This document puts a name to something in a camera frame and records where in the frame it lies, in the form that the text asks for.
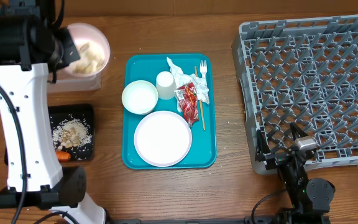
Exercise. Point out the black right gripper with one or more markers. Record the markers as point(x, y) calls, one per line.
point(261, 153)

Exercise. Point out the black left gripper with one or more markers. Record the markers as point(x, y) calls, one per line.
point(72, 54)

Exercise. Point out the pink bowl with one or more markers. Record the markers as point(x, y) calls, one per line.
point(82, 32)

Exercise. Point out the rice and peanut leftovers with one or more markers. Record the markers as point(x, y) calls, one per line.
point(71, 133)

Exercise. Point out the white bowl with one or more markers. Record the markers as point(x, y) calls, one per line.
point(140, 97)

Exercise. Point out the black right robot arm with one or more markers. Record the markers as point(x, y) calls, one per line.
point(310, 198)

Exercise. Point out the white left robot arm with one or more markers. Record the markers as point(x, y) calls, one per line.
point(33, 47)

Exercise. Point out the black food waste tray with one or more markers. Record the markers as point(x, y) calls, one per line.
point(82, 112)

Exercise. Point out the grey dishwasher rack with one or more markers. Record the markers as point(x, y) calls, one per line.
point(302, 71)

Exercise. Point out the clear plastic bin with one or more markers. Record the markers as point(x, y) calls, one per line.
point(69, 83)

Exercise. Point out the teal plastic tray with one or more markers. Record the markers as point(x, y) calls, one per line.
point(203, 150)

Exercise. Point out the wooden chopstick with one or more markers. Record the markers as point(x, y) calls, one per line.
point(200, 102)

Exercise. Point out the red snack wrapper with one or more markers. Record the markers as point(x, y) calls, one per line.
point(188, 101)

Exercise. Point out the orange carrot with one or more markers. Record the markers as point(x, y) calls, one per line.
point(63, 156)

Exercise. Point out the white upturned cup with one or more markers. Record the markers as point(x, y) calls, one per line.
point(165, 85)

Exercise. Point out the white plastic fork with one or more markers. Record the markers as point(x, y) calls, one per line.
point(203, 68)

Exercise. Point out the crumpled white napkin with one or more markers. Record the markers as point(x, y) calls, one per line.
point(202, 90)

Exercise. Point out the pink plate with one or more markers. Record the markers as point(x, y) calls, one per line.
point(162, 138)

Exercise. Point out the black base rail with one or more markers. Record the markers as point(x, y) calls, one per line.
point(246, 220)

